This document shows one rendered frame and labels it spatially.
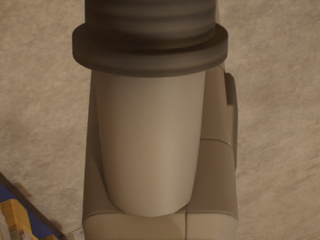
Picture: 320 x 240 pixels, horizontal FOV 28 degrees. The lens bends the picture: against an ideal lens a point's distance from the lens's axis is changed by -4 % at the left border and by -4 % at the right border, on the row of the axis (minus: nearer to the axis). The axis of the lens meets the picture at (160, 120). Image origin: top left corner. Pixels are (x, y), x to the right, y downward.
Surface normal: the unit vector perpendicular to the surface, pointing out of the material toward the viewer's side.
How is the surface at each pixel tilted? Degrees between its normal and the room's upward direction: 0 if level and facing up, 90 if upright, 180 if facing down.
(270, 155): 0
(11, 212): 90
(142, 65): 35
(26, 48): 0
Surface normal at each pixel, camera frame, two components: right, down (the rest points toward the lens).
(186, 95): 0.72, 0.30
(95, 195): -0.55, -0.50
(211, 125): 0.21, -0.59
